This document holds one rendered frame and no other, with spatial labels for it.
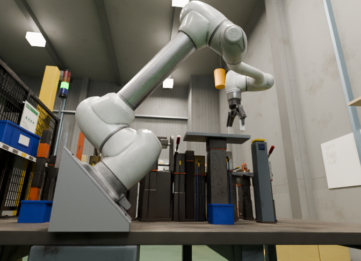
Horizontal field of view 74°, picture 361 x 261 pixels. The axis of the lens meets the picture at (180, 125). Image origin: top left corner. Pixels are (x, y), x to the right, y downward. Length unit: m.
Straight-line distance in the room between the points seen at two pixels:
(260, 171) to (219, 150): 0.26
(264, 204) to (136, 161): 0.79
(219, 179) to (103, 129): 0.69
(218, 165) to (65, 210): 0.82
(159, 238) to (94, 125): 0.47
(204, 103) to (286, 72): 5.81
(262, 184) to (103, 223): 0.92
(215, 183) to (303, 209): 3.60
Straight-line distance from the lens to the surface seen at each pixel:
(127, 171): 0.89
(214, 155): 1.36
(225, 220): 1.22
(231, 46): 1.00
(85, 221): 0.79
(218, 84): 8.83
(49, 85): 2.49
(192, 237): 0.83
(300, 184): 4.85
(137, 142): 0.91
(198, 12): 1.09
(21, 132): 1.52
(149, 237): 0.82
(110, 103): 0.97
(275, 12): 6.43
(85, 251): 0.83
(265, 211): 1.42
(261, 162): 1.45
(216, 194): 1.33
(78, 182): 0.80
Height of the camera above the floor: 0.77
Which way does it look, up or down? 19 degrees up
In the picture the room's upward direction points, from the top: 1 degrees clockwise
